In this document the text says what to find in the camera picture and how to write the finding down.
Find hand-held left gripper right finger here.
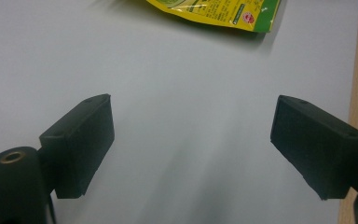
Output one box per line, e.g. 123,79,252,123
269,94,358,201

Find yellow and green snack packet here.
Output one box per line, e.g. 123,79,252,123
145,0,282,34

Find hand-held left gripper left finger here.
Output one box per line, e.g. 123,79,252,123
38,93,116,200

